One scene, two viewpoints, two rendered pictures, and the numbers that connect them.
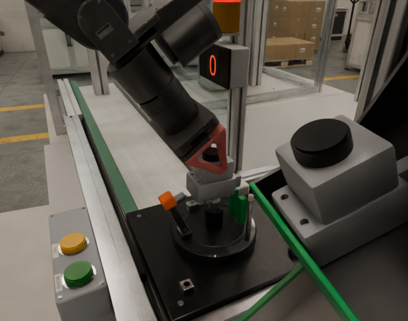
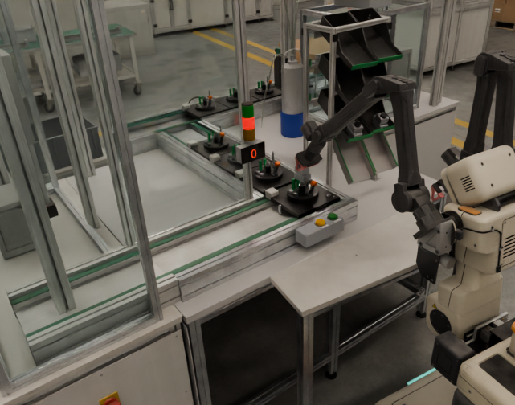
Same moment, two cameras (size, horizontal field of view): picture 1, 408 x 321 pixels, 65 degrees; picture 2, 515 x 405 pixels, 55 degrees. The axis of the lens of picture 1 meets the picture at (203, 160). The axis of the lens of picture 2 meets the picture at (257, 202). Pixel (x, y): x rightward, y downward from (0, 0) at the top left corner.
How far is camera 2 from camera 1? 2.20 m
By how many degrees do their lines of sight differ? 83
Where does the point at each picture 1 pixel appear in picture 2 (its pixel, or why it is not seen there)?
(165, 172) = (243, 227)
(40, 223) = (288, 272)
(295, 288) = (341, 160)
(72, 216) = (304, 229)
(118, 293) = (335, 209)
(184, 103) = not seen: hidden behind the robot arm
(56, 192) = (256, 279)
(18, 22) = not seen: outside the picture
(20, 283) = (326, 260)
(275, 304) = (344, 165)
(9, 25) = not seen: outside the picture
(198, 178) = (305, 174)
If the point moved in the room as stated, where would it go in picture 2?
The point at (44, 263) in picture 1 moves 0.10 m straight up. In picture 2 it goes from (312, 259) to (312, 238)
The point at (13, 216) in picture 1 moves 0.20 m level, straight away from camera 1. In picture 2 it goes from (285, 285) to (249, 313)
